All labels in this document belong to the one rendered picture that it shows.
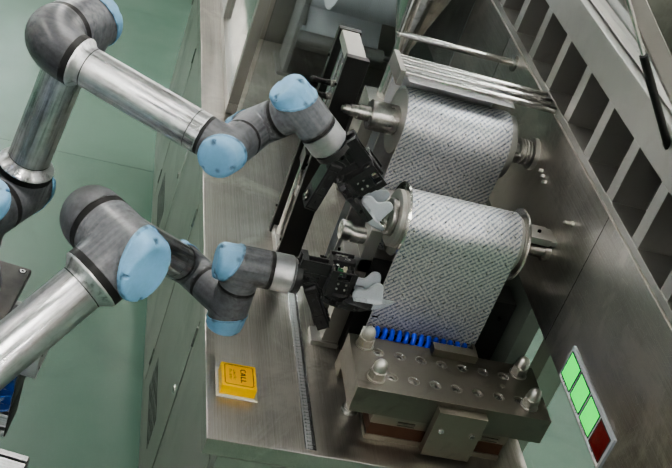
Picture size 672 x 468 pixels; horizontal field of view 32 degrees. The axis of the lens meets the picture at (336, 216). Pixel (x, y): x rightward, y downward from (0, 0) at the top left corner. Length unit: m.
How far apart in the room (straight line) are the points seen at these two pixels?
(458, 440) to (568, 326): 0.30
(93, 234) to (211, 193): 0.94
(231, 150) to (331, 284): 0.38
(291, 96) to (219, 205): 0.78
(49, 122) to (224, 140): 0.47
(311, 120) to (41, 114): 0.56
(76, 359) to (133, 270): 1.77
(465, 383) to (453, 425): 0.10
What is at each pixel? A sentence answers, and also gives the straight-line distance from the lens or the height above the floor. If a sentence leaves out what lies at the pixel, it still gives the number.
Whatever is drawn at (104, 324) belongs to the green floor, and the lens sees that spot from 3.81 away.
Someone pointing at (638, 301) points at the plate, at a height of 1.41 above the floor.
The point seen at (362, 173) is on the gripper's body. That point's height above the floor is 1.36.
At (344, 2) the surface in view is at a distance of 3.13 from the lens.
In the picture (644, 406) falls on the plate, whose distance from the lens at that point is 1.99.
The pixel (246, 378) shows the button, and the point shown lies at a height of 0.92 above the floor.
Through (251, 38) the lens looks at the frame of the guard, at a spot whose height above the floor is 1.13.
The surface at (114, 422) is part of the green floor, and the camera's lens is 3.49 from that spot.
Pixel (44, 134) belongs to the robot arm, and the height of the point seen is 1.16.
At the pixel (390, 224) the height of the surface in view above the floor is 1.25.
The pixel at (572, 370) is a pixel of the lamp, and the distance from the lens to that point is 2.21.
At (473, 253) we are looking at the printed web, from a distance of 2.29.
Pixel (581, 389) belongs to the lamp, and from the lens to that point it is 2.17.
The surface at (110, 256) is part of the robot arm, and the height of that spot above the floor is 1.26.
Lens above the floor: 2.35
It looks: 30 degrees down
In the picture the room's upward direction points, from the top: 21 degrees clockwise
